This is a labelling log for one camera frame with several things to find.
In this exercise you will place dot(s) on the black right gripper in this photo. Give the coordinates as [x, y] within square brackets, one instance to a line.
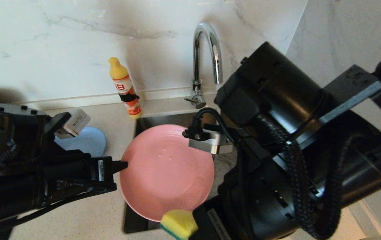
[277, 100]

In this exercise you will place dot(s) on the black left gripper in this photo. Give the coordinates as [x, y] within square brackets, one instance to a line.
[10, 133]

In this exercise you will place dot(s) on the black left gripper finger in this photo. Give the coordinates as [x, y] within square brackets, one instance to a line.
[120, 165]

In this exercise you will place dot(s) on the blue plate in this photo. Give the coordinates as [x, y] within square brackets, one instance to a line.
[87, 141]

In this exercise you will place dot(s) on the large pink plate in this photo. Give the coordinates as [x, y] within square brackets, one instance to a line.
[164, 173]

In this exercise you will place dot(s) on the yellow-capped dish soap bottle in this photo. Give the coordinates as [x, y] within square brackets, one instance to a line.
[124, 86]

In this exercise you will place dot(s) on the yellow fish-shaped sponge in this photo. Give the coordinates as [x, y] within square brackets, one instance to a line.
[179, 223]

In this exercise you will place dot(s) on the stainless steel sink basin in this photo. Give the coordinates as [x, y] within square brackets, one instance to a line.
[144, 123]

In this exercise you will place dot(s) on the chrome gooseneck faucet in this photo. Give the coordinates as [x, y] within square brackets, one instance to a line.
[196, 60]

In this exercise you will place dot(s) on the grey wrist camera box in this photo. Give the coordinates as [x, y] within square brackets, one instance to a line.
[74, 123]
[207, 141]

